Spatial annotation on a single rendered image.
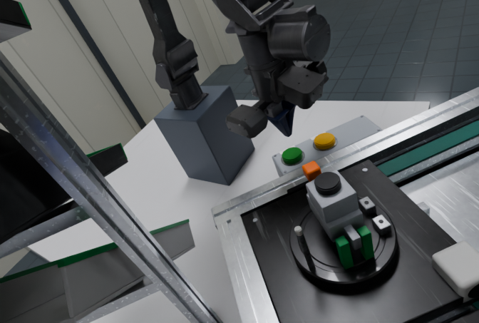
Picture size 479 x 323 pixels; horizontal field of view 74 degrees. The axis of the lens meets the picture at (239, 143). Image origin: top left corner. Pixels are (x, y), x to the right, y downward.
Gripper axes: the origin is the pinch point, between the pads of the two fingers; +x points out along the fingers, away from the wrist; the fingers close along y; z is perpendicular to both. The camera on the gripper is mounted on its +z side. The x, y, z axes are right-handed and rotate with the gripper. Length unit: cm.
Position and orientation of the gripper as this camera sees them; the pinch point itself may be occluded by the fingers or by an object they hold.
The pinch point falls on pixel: (283, 120)
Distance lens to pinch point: 55.9
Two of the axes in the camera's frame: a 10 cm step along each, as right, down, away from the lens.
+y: 7.0, -6.0, 4.0
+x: 3.2, 7.5, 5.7
